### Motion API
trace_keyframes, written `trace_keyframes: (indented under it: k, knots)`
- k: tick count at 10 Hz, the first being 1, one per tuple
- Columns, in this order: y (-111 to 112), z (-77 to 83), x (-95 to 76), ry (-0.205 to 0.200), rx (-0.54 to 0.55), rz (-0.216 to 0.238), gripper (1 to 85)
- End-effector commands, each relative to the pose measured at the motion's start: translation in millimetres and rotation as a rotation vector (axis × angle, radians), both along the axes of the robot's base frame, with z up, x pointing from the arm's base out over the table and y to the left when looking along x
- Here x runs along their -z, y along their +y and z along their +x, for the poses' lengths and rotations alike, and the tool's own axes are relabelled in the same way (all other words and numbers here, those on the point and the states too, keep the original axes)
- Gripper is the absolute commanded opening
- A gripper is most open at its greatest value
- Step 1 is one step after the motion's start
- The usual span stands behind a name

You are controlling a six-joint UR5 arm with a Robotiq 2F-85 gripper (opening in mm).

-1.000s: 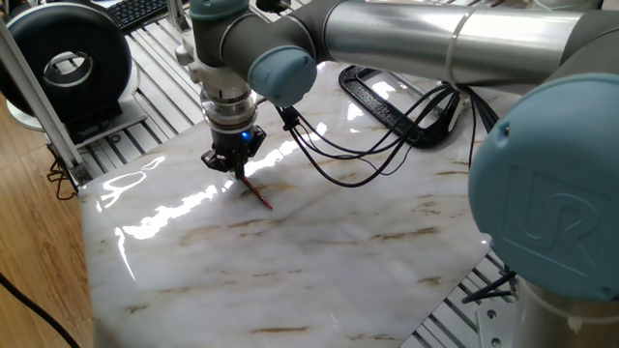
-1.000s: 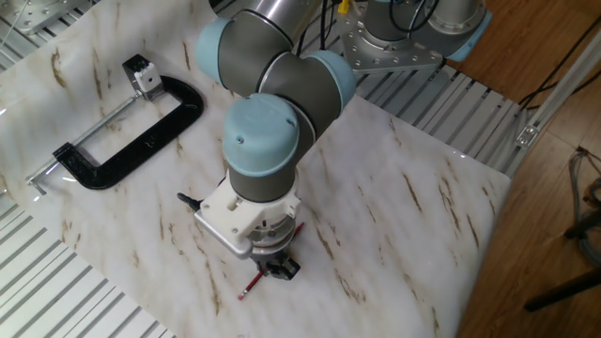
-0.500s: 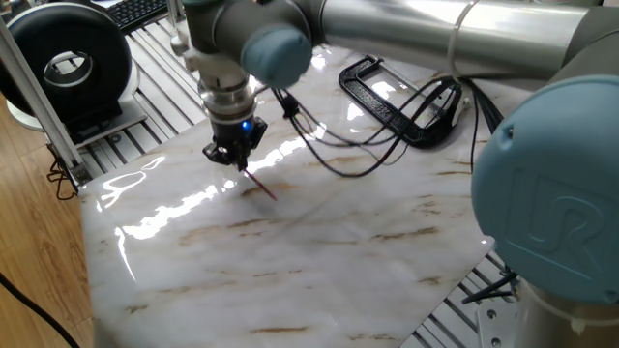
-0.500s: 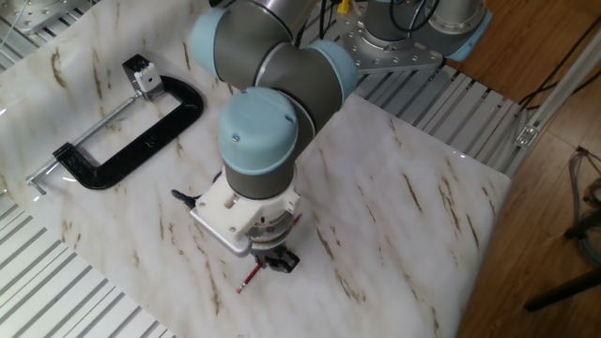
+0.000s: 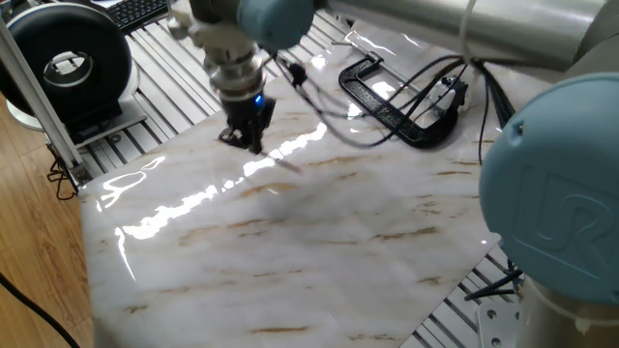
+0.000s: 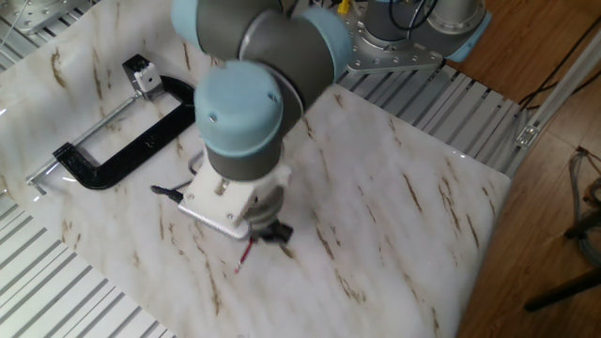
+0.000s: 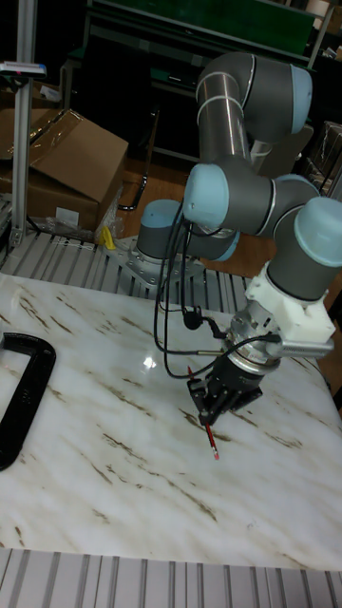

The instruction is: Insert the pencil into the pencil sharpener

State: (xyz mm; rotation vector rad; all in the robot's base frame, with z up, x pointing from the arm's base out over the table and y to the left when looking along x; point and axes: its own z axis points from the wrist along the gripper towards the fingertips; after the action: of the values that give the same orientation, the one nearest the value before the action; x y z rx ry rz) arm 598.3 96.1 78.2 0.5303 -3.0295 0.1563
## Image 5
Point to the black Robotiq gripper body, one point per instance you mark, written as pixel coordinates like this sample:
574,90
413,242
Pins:
246,113

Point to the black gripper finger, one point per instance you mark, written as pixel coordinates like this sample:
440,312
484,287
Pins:
232,136
255,140

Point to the red pencil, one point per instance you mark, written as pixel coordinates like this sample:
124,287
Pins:
285,164

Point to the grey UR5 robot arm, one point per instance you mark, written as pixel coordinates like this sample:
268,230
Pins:
556,193

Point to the white marble pattern board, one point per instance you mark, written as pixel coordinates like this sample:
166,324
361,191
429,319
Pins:
290,241

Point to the black C-clamp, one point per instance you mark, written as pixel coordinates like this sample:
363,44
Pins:
382,113

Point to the black keyboard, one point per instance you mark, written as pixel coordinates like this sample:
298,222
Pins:
138,12

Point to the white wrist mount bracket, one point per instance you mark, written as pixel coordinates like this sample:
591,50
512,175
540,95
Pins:
217,34

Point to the white flat base plate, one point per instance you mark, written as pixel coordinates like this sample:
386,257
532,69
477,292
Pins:
126,116

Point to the aluminium frame extrusion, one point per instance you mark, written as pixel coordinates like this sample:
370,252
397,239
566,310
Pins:
43,111

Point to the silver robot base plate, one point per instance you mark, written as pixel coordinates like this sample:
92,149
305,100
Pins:
495,328

